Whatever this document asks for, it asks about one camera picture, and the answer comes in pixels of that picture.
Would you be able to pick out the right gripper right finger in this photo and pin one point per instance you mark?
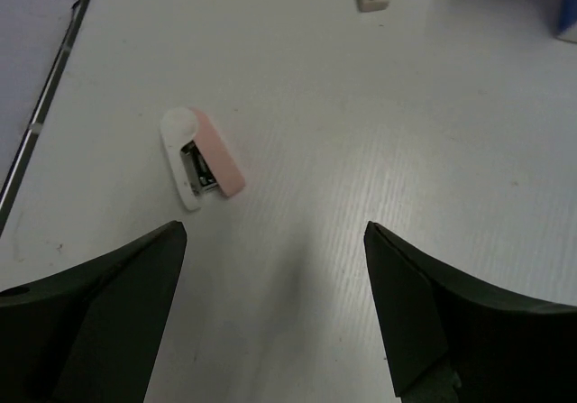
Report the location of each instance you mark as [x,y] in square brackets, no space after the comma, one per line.
[451,337]

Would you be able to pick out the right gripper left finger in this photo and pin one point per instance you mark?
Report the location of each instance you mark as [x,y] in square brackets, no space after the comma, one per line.
[91,333]

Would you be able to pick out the pink white mini stapler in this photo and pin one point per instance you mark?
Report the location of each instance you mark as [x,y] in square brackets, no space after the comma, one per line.
[198,158]

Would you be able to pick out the white drawer cabinet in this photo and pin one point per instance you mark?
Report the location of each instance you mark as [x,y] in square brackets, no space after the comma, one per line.
[567,19]

